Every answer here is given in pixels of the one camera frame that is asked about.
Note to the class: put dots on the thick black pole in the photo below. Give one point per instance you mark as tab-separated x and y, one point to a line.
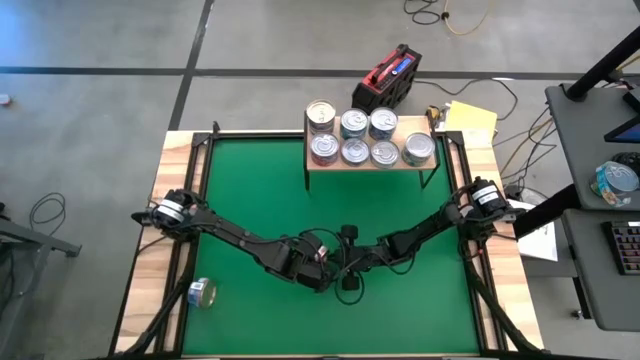
600	65
545	215

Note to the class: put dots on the teal label barcode can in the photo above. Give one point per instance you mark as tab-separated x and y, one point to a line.
385	153

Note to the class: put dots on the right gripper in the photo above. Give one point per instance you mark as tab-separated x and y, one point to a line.
367	257

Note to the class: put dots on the grey desk top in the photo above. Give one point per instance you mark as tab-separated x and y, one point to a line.
590	280
575	140

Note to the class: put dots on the green table mat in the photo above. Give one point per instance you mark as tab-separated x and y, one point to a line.
325	200

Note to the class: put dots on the white paper sheet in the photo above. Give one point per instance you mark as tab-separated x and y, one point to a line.
542	245

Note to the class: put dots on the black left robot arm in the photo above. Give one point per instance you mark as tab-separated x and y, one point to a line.
240	240

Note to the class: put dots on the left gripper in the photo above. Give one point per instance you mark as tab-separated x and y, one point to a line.
310	272

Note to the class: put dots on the yellow paper folder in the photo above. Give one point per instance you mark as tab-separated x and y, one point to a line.
470	120

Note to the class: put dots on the small red white object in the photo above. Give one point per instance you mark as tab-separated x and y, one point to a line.
4	99

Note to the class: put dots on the black keyboard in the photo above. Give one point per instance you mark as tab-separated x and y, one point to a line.
627	247

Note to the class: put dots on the wooden shelf black metal frame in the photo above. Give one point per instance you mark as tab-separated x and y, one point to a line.
360	168

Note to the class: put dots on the silver lid pink label can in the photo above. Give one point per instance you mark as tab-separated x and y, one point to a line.
325	146

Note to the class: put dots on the grey metal stand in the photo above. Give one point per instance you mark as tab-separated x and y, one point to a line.
35	239

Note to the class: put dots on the spare can colourful label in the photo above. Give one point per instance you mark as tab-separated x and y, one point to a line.
620	179

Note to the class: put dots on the blue teal label can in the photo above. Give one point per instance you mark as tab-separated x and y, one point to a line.
354	137

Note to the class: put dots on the gold lid pink label can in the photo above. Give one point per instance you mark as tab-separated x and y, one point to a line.
201	294

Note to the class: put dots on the black computer monitor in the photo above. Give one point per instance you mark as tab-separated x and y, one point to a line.
627	131

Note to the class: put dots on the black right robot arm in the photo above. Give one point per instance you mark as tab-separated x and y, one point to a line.
440	220

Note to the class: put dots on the black aluminium table frame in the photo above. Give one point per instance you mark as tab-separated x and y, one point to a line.
260	135

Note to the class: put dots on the yellow black connector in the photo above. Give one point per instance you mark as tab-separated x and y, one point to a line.
433	113

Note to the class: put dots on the red black toolbox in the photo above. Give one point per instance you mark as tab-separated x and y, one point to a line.
385	82

